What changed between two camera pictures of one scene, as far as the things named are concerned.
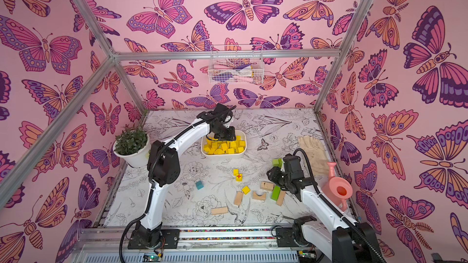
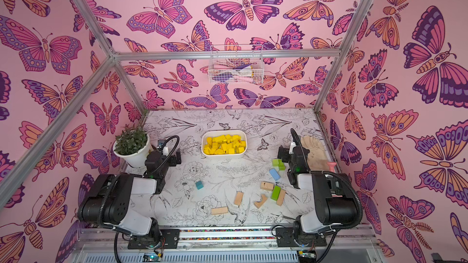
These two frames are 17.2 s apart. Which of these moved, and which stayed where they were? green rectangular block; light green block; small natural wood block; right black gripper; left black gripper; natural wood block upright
Moved: right black gripper; left black gripper
Stayed: natural wood block upright; green rectangular block; light green block; small natural wood block
